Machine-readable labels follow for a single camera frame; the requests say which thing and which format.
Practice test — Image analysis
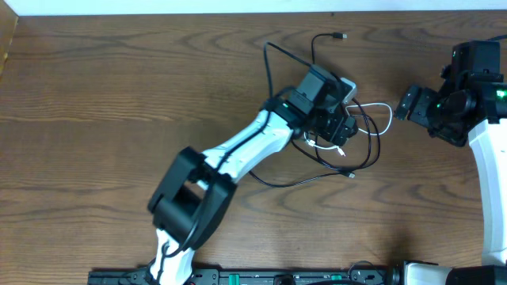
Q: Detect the white usb cable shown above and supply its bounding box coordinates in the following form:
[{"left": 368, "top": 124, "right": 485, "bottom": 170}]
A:
[{"left": 303, "top": 102, "right": 395, "bottom": 158}]

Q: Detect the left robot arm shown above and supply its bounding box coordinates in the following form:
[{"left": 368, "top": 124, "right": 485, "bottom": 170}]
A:
[{"left": 147, "top": 65, "right": 357, "bottom": 284}]

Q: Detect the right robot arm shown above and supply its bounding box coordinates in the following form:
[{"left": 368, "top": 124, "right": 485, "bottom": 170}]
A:
[{"left": 386, "top": 37, "right": 506, "bottom": 284}]

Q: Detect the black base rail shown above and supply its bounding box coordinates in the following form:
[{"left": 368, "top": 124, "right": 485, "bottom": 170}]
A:
[{"left": 87, "top": 260, "right": 405, "bottom": 285}]

